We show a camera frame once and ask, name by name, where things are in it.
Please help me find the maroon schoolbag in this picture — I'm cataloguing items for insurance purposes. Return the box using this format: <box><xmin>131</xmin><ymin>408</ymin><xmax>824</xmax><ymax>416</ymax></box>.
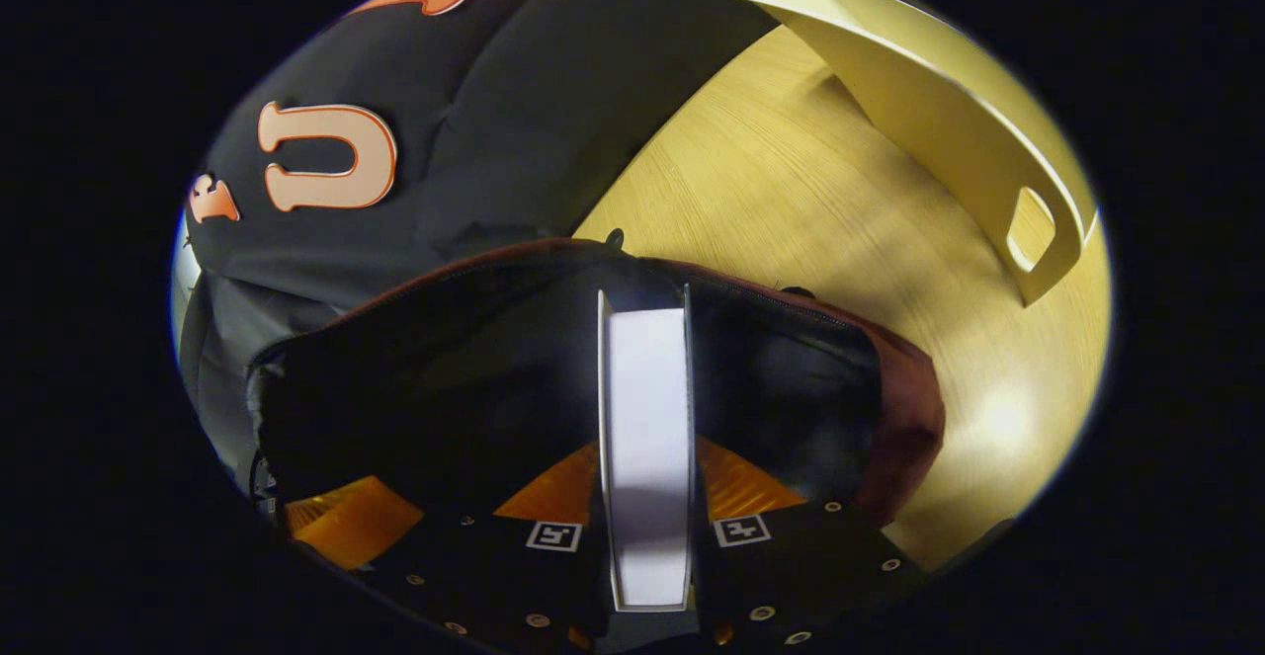
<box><xmin>245</xmin><ymin>237</ymin><xmax>947</xmax><ymax>537</ymax></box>

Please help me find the white paperback book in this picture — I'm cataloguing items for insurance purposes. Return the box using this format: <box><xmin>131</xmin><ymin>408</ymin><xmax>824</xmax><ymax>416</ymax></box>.
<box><xmin>596</xmin><ymin>285</ymin><xmax>695</xmax><ymax>614</ymax></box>

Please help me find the white plastic bookshelf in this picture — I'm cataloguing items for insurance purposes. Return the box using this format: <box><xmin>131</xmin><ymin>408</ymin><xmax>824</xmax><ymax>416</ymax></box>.
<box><xmin>732</xmin><ymin>0</ymin><xmax>1100</xmax><ymax>307</ymax></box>

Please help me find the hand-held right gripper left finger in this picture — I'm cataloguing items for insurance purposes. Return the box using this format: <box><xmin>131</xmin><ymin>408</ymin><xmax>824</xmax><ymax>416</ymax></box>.
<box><xmin>393</xmin><ymin>441</ymin><xmax>611</xmax><ymax>650</ymax></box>

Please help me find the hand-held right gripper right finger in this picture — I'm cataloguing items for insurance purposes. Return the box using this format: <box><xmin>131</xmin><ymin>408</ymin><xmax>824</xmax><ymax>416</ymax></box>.
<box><xmin>690</xmin><ymin>433</ymin><xmax>932</xmax><ymax>648</ymax></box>

